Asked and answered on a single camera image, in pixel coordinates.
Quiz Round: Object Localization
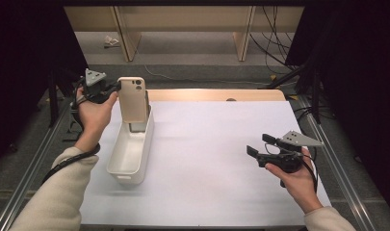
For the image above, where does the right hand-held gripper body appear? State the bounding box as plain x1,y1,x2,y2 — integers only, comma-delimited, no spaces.
258,130,325,173

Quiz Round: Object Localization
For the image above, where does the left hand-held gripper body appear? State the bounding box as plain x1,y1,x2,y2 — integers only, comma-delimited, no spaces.
83,68,112,104

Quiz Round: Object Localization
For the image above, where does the beige phone case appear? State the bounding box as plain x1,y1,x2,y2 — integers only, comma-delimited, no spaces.
117,76,149,124

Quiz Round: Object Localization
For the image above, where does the silver phone case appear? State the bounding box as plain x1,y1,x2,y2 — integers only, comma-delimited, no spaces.
128,90,151,134

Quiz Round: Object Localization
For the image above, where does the white storage box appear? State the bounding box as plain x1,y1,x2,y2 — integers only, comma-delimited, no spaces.
106,104,155,186

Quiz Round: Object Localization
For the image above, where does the person's right hand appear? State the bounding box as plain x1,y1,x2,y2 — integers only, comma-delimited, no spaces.
264,146,324,215

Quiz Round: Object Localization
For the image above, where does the person's left hand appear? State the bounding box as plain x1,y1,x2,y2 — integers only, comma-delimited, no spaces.
74,86,119,152

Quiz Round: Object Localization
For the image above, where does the white table mat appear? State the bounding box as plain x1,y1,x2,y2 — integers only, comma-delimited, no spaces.
80,100,332,227

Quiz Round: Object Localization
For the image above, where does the black metal stand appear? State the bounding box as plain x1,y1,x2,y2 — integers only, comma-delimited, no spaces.
267,62,324,125
47,68,94,129

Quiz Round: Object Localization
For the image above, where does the crumpled paper scrap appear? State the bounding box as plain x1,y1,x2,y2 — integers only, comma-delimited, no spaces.
103,35,120,49

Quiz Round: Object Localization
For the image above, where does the black curtain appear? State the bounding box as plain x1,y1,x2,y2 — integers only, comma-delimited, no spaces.
285,0,390,219
0,0,94,167

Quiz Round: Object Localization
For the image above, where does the wooden table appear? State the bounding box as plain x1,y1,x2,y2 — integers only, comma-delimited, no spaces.
80,89,332,229

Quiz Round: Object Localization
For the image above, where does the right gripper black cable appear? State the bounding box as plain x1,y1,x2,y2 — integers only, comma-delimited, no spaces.
264,142,319,193

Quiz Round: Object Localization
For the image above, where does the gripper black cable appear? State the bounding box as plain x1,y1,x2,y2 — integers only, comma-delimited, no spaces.
264,142,319,193
41,78,102,186

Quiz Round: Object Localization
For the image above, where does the aluminium frame rail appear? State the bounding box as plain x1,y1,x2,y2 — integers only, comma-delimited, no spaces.
0,95,73,231
297,95,375,231

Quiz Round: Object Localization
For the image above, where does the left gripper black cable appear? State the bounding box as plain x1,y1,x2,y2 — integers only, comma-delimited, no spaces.
41,78,102,186

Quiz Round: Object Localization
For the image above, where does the black floor cable bundle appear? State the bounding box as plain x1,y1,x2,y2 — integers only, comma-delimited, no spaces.
249,5,299,70

